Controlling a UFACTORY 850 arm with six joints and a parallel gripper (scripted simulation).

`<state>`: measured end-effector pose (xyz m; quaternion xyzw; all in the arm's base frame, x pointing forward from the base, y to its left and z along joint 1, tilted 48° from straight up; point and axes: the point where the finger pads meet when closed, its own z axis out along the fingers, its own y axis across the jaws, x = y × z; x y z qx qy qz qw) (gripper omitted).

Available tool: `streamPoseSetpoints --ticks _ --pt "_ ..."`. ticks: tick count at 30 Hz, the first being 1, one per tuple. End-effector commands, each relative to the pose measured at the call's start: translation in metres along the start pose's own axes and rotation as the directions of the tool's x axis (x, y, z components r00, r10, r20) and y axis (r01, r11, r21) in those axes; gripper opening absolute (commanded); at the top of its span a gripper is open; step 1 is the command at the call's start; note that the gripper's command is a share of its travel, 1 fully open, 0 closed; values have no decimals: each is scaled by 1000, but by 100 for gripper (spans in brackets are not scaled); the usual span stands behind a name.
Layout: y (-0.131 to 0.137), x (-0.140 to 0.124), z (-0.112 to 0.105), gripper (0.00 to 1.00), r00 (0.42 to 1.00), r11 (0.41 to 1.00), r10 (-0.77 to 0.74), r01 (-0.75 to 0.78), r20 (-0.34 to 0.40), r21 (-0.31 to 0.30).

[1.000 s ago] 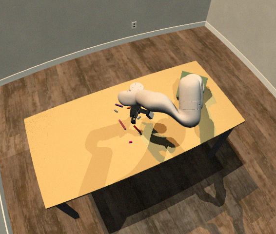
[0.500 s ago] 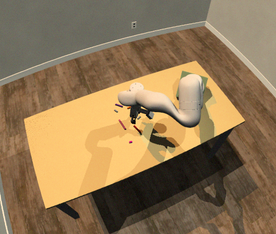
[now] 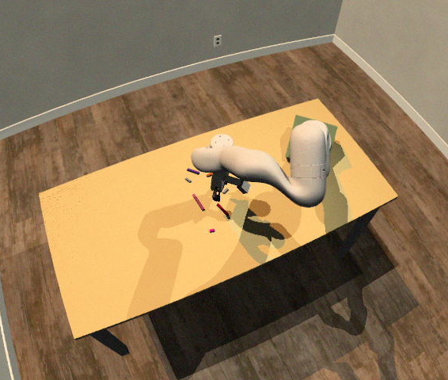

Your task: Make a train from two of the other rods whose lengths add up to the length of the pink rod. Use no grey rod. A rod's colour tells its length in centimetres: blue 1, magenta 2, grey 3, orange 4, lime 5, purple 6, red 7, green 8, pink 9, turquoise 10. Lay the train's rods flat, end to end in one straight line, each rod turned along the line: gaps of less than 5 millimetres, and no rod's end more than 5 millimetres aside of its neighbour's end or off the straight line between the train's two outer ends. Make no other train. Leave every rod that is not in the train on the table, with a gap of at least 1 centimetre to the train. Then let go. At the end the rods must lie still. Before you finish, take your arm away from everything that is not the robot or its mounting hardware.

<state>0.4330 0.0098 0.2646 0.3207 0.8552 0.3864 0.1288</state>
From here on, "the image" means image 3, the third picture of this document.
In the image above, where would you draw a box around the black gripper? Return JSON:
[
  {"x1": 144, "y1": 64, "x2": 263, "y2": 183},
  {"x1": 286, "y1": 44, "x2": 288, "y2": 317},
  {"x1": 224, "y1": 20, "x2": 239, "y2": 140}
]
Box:
[{"x1": 211, "y1": 173, "x2": 228, "y2": 202}]

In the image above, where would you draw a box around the dark red rod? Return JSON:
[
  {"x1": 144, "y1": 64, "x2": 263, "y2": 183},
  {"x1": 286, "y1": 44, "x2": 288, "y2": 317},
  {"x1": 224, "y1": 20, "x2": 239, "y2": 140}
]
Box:
[{"x1": 217, "y1": 203, "x2": 229, "y2": 215}]

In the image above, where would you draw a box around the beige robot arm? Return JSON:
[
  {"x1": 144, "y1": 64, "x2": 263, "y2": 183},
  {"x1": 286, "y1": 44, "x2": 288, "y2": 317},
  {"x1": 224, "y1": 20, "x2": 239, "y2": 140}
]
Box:
[{"x1": 191, "y1": 120, "x2": 331, "y2": 207}]

